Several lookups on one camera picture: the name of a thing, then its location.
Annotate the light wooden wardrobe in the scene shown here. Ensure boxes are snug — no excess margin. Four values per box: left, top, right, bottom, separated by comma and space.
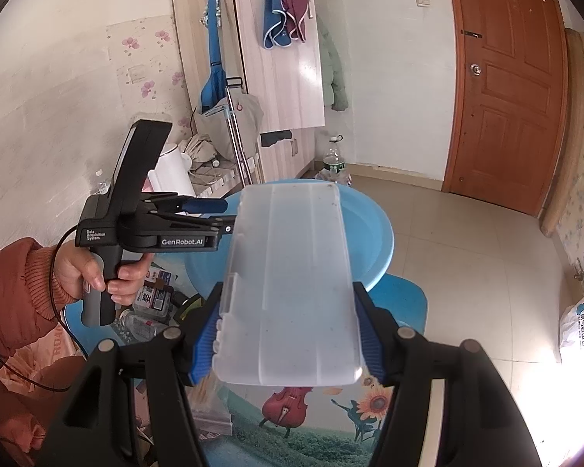
168, 0, 327, 190

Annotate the white packet with brown band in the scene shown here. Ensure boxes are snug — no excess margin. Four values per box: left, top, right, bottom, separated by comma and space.
134, 277, 176, 314

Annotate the blue plastic basin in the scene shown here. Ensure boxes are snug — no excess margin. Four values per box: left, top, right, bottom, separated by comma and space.
187, 187, 395, 302

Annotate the dark hanging cloth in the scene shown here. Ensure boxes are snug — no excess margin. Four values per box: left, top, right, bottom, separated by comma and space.
260, 129, 293, 147

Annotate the grey tote bag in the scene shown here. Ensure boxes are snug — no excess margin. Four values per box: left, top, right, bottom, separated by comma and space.
192, 92, 264, 161

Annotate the white electric kettle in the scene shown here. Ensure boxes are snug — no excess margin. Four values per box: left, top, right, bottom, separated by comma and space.
148, 143, 195, 200

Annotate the black cable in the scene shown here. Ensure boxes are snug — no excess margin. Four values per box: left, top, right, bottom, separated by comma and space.
0, 224, 91, 392

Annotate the small plastic bottle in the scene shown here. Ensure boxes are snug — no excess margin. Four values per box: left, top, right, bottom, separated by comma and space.
119, 309, 171, 344

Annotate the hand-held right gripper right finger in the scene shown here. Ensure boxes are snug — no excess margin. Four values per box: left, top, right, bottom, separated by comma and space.
352, 281, 547, 467

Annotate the black case with green label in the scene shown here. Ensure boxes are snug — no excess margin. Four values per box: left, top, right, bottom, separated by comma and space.
171, 289, 210, 327

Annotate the pink plastic bag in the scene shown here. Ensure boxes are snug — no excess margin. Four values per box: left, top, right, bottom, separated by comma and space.
0, 323, 86, 392

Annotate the green jacket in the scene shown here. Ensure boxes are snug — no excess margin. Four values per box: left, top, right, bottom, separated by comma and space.
316, 19, 348, 112

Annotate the beige cloth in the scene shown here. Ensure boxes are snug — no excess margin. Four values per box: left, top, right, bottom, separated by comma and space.
178, 133, 220, 163

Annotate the translucent plastic box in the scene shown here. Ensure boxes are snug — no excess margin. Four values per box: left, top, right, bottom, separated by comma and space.
211, 180, 364, 387

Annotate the brown wooden door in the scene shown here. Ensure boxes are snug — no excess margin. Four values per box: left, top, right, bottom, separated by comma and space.
440, 0, 570, 217

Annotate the person's left hand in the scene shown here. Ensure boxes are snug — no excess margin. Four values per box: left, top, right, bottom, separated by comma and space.
53, 242, 155, 307

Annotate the printed desktop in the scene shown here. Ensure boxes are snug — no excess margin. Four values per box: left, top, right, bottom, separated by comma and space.
131, 272, 429, 467

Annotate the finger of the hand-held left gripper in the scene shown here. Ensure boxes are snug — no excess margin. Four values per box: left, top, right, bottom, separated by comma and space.
151, 213, 238, 235
141, 192, 230, 216

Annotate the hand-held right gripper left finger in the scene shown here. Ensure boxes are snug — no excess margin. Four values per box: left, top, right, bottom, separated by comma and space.
36, 281, 225, 467

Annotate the large water bottle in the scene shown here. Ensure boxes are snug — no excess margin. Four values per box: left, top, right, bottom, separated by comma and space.
322, 133, 346, 176

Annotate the white plastic bag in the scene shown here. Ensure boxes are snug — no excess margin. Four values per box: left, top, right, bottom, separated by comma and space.
557, 289, 584, 363

